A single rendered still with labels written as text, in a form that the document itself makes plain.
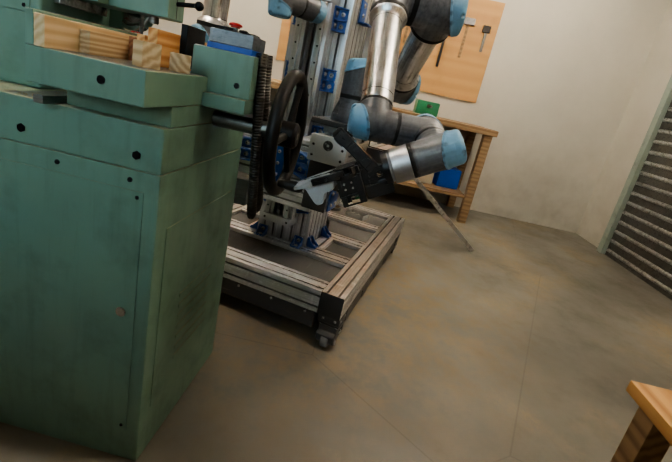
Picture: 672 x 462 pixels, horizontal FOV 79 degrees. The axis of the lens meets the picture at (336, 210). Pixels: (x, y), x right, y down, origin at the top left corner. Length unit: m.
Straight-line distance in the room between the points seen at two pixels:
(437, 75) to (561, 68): 1.15
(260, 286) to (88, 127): 0.94
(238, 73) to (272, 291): 0.92
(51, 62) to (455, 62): 3.80
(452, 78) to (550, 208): 1.69
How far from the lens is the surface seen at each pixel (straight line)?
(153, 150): 0.84
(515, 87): 4.47
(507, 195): 4.60
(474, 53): 4.35
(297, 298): 1.57
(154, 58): 0.81
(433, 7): 1.16
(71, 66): 0.83
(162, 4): 1.04
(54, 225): 1.01
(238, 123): 0.98
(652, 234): 4.06
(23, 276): 1.11
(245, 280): 1.66
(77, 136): 0.93
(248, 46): 0.94
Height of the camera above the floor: 0.94
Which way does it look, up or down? 17 degrees down
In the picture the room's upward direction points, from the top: 12 degrees clockwise
